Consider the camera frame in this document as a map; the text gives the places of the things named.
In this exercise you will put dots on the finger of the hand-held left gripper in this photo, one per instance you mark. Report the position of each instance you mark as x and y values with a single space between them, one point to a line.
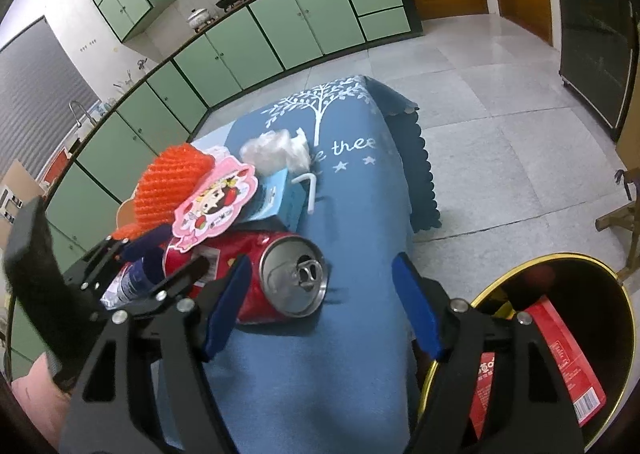
175 279
145 245

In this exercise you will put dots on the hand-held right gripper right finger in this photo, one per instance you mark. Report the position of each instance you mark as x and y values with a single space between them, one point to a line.
417 309

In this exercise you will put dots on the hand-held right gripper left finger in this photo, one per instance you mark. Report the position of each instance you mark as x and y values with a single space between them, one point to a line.
225 309

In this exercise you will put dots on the orange foam mesh net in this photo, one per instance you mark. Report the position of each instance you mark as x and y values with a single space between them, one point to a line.
170 178

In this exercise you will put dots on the red soda can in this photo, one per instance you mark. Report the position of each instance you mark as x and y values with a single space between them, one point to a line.
292 279

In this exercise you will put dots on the pink cartoon sticker card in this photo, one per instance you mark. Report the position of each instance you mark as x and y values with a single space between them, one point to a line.
215 206

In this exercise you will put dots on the light blue drink carton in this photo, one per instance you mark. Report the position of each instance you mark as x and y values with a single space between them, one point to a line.
280 199

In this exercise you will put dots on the white bent straw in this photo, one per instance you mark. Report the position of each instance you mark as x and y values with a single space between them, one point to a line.
313 189

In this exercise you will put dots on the black bin with gold rim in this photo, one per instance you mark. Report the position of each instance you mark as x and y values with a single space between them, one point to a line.
565 279

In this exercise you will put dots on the red snack packet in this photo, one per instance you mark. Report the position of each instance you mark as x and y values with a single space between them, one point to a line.
565 364

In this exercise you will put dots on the white tissue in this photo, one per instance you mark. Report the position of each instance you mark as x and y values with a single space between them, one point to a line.
270 148

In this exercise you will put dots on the person's left hand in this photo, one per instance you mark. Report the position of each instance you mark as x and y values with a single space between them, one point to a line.
32 394

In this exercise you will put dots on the brown cardboard panel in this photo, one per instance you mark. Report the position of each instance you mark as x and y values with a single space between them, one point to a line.
22 176

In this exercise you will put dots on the red plastic basin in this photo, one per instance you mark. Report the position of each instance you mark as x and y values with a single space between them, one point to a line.
56 164

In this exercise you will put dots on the blue tree print tablecloth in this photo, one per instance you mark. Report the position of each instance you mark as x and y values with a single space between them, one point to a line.
310 374

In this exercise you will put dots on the chrome faucet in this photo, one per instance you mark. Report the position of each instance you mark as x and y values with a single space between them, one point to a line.
77 108

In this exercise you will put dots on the grey window blind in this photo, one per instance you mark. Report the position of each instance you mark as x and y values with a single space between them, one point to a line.
35 98

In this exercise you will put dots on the small metal kettle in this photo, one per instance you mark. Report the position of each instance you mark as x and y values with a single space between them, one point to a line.
141 64

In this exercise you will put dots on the green base cabinets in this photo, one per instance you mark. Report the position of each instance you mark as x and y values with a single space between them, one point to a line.
235 48

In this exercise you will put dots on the white cooking pot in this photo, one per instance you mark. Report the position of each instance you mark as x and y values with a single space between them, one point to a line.
197 17

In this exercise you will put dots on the small black object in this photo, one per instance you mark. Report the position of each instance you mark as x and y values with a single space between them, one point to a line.
624 177

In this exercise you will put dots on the large cardboard box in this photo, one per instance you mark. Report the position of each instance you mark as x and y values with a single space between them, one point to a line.
631 143

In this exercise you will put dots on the black glass disinfection cabinet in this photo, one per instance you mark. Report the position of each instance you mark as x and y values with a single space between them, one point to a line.
595 33

